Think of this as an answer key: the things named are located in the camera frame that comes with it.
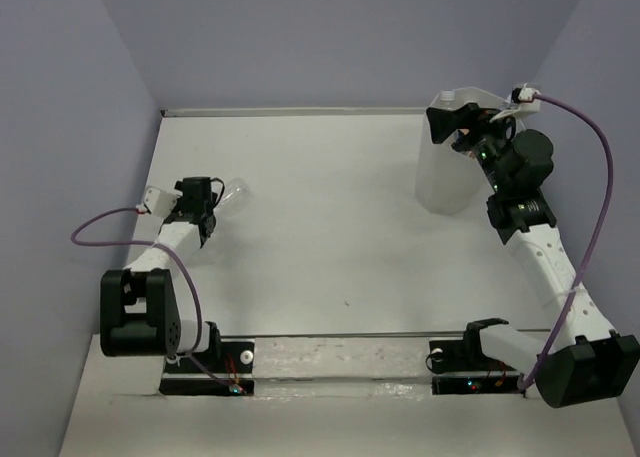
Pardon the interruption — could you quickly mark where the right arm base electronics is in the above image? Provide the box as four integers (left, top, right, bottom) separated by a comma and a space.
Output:
425, 339, 525, 396

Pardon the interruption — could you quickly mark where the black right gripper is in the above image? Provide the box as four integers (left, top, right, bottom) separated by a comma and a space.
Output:
426, 103, 520, 194

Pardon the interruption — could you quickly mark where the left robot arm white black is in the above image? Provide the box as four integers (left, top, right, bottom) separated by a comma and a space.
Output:
100, 177, 223, 372

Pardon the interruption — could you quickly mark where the white front cover board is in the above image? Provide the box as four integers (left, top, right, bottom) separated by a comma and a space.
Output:
61, 335, 634, 456

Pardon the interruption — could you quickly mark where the clear bottle white cap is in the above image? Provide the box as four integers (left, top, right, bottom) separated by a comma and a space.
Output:
439, 90, 456, 110

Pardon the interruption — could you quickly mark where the white octagonal bin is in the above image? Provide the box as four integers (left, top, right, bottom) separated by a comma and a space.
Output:
415, 87, 507, 215

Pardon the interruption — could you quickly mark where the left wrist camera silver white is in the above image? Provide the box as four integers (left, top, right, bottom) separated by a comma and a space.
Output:
139, 186, 179, 219

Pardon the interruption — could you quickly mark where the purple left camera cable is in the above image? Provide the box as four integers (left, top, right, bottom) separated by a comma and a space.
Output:
69, 204, 246, 393

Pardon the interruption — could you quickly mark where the aluminium back rail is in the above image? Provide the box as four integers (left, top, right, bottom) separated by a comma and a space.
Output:
161, 107, 425, 118

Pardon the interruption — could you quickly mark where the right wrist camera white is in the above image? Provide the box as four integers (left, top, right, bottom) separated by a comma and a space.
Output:
490, 83, 541, 123

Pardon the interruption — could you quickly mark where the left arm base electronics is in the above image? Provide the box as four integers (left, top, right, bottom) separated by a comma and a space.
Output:
159, 340, 255, 397

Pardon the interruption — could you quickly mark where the clear capless bottle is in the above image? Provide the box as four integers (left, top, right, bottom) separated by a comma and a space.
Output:
216, 178, 253, 216

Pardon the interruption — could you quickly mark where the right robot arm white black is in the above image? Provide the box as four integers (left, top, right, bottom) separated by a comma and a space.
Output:
425, 103, 639, 408

